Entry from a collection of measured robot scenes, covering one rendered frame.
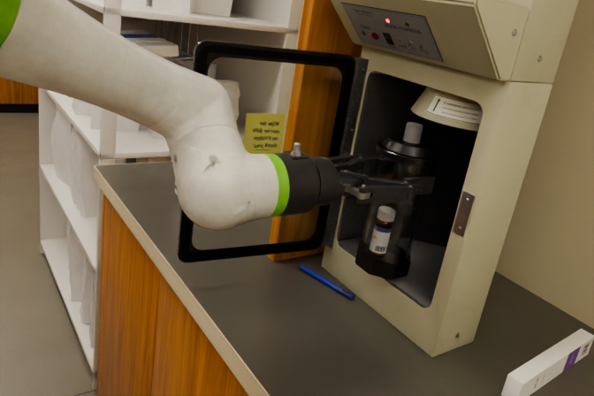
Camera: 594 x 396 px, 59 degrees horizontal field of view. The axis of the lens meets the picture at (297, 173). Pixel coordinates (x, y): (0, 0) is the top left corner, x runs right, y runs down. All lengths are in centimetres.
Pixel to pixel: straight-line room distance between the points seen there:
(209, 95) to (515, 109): 44
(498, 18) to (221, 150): 40
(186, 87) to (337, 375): 49
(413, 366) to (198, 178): 48
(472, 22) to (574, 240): 66
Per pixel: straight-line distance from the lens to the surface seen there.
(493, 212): 89
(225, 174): 67
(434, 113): 90
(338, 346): 92
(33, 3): 57
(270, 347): 89
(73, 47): 59
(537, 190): 129
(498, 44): 76
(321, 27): 101
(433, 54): 83
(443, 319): 93
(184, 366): 118
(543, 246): 130
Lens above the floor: 148
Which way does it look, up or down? 19 degrees down
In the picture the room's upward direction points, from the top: 9 degrees clockwise
